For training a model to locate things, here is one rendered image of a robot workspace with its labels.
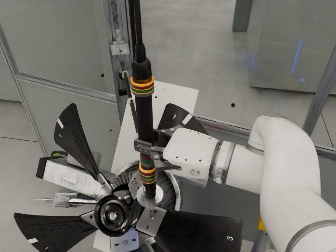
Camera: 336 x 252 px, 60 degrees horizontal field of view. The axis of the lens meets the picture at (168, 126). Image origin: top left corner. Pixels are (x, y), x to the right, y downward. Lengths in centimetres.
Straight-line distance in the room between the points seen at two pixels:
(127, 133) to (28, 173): 177
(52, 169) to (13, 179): 166
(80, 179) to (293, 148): 80
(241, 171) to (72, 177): 70
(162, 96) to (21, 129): 236
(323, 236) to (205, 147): 31
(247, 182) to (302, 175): 14
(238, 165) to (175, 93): 56
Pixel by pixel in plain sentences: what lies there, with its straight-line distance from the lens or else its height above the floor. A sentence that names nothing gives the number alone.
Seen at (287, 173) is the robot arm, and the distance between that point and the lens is 46.
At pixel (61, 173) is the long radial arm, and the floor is 112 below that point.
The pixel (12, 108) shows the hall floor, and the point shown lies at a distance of 361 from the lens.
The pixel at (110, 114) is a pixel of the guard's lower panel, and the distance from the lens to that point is 175.
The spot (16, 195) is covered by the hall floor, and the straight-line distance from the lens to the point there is 268.
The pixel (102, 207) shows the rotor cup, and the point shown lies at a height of 123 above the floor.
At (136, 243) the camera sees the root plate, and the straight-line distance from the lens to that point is 97.
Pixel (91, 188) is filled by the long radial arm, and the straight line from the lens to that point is 108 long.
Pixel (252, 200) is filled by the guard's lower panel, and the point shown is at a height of 49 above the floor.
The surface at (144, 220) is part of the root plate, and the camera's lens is 89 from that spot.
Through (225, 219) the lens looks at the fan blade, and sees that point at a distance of 90.
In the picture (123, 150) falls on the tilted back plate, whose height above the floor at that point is 114.
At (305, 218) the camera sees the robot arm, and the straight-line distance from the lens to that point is 37.
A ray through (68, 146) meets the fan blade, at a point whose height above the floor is 127.
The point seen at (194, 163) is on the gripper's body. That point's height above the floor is 152.
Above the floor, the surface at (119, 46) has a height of 142.
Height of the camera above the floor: 195
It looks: 41 degrees down
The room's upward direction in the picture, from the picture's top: straight up
